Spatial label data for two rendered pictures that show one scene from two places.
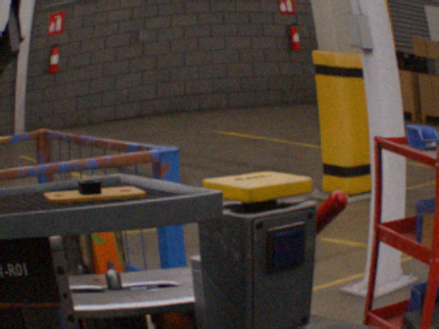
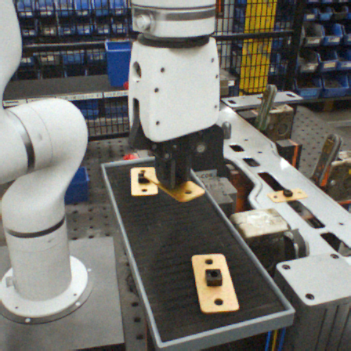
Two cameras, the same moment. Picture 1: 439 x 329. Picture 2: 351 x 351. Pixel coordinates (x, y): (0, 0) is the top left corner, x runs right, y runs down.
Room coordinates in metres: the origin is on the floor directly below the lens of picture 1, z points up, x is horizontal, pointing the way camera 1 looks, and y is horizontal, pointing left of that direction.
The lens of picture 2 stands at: (0.87, -0.22, 1.47)
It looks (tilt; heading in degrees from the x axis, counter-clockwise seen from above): 30 degrees down; 106
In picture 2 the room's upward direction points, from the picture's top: straight up
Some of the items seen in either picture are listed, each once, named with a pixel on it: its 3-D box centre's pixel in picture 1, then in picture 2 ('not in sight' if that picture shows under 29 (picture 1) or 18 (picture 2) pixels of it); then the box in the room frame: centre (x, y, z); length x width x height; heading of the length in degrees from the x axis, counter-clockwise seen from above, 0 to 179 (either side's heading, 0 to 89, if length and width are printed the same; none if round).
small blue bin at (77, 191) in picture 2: not in sight; (74, 186); (0.19, 0.85, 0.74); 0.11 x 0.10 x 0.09; 124
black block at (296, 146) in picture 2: not in sight; (282, 185); (0.89, 0.89, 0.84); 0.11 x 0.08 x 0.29; 34
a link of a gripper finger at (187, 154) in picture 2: not in sight; (188, 152); (0.76, 0.22, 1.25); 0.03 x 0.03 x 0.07; 54
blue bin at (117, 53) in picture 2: not in sight; (146, 62); (0.32, 1.26, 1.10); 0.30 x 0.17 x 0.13; 28
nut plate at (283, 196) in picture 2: not in sight; (287, 193); (0.90, 0.57, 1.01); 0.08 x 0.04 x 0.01; 33
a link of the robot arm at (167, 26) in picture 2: not in sight; (171, 20); (0.75, 0.20, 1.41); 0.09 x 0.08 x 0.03; 54
